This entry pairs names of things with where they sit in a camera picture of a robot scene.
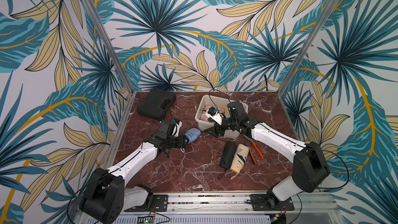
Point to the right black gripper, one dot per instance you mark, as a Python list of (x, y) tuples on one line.
[(223, 127)]

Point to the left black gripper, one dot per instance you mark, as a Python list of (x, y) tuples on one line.
[(182, 143)]

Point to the beige plastic storage box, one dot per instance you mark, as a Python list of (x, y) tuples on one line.
[(214, 101)]

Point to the pink umbrella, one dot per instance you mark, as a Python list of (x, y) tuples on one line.
[(203, 114)]

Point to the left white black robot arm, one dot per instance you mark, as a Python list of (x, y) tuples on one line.
[(104, 197)]

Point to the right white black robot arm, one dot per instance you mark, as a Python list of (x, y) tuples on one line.
[(310, 168)]

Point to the black folded umbrella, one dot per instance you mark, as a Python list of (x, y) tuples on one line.
[(227, 157)]

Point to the black plastic tool case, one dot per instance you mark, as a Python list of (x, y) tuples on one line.
[(156, 104)]

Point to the green circuit board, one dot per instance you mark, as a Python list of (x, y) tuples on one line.
[(146, 220)]

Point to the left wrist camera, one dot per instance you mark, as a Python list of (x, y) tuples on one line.
[(177, 127)]

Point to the beige black strap umbrella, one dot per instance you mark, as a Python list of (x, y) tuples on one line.
[(239, 159)]

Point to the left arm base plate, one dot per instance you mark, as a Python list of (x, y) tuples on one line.
[(157, 203)]

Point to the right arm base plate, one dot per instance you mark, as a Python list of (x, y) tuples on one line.
[(265, 202)]

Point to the aluminium front rail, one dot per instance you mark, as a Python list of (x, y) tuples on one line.
[(230, 207)]

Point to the left aluminium corner post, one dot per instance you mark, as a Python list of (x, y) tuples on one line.
[(89, 4)]

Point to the aluminium corner post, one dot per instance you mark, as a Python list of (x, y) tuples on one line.
[(89, 4), (324, 15)]

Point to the right aluminium corner post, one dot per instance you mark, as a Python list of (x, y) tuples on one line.
[(324, 15)]

